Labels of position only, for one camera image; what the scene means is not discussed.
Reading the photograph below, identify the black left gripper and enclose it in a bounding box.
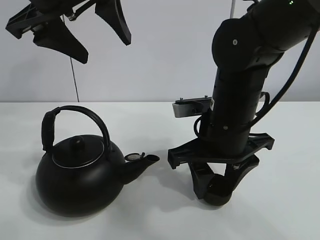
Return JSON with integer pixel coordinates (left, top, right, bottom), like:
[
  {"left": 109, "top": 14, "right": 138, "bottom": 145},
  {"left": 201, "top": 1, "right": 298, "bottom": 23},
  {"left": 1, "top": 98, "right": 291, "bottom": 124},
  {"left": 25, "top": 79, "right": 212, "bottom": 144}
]
[{"left": 5, "top": 0, "right": 97, "bottom": 64}]

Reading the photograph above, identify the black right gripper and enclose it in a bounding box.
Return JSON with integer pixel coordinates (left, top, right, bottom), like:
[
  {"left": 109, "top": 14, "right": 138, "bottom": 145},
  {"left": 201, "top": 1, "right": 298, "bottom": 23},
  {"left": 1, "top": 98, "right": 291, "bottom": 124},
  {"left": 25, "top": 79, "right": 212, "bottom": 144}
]
[{"left": 167, "top": 109, "right": 275, "bottom": 200}]

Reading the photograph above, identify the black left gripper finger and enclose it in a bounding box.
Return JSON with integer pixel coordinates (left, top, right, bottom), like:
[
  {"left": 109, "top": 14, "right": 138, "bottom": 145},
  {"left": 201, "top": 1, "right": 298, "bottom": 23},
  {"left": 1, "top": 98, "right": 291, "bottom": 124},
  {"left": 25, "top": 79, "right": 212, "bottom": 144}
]
[{"left": 95, "top": 0, "right": 132, "bottom": 46}]

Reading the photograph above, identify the small black teacup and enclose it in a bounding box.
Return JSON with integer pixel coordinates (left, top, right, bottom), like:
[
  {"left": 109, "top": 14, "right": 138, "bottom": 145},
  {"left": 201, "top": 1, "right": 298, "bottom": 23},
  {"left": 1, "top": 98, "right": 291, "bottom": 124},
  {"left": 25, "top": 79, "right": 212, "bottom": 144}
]
[{"left": 203, "top": 174, "right": 233, "bottom": 207}]

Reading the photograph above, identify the black round teapot kettle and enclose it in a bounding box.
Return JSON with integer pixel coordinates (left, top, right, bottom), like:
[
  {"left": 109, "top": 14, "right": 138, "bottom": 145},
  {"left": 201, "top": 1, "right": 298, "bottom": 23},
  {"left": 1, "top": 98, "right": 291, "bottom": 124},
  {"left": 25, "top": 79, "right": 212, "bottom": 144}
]
[{"left": 35, "top": 105, "right": 160, "bottom": 217}]

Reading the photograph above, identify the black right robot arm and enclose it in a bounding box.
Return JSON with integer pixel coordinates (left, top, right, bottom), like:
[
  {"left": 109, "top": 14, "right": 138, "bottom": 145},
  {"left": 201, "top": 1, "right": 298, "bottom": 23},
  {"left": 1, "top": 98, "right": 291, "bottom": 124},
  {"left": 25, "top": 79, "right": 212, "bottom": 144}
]
[{"left": 167, "top": 0, "right": 320, "bottom": 206}]

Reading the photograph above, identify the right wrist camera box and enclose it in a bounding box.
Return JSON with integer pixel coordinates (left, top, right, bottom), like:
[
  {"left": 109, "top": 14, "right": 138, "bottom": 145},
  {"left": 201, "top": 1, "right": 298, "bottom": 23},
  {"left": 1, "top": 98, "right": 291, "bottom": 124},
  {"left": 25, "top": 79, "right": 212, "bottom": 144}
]
[{"left": 172, "top": 95, "right": 212, "bottom": 118}]

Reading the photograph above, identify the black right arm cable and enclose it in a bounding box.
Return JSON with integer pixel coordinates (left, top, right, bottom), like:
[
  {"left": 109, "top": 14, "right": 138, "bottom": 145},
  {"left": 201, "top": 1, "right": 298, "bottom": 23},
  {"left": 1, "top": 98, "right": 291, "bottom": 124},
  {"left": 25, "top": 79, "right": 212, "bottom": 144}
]
[{"left": 249, "top": 27, "right": 320, "bottom": 123}]

